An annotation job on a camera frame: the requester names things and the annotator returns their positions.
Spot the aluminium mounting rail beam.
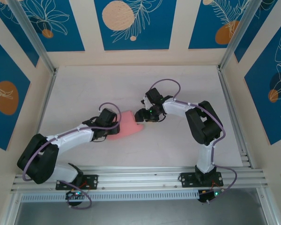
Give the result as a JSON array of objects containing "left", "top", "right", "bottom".
[{"left": 10, "top": 165, "right": 271, "bottom": 194}]

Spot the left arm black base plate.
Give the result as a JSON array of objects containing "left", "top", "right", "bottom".
[{"left": 55, "top": 174, "right": 99, "bottom": 190}]

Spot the blue poster with beige circle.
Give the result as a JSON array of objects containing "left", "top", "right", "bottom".
[{"left": 94, "top": 0, "right": 177, "bottom": 51}]

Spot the aluminium frame post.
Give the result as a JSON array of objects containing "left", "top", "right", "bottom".
[
  {"left": 7, "top": 0, "right": 57, "bottom": 73},
  {"left": 219, "top": 0, "right": 267, "bottom": 71}
]

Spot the white slotted cable duct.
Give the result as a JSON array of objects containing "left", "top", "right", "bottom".
[{"left": 20, "top": 190, "right": 201, "bottom": 202}]

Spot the blue floral wall poster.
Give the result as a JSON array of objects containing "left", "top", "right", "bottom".
[
  {"left": 0, "top": 0, "right": 39, "bottom": 68},
  {"left": 17, "top": 0, "right": 85, "bottom": 53},
  {"left": 188, "top": 0, "right": 250, "bottom": 50},
  {"left": 0, "top": 32, "right": 31, "bottom": 150},
  {"left": 244, "top": 22, "right": 281, "bottom": 145},
  {"left": 234, "top": 0, "right": 281, "bottom": 63}
]

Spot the pink paper box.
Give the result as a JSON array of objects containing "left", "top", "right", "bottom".
[{"left": 106, "top": 110, "right": 146, "bottom": 142}]

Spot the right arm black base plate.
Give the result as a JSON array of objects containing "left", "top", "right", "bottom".
[{"left": 179, "top": 172, "right": 224, "bottom": 188}]

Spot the aluminium table side rail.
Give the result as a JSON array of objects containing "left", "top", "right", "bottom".
[
  {"left": 215, "top": 65, "right": 253, "bottom": 169},
  {"left": 25, "top": 67, "right": 58, "bottom": 174}
]

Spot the grey metal sheet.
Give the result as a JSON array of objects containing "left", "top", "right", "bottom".
[{"left": 14, "top": 188, "right": 270, "bottom": 225}]

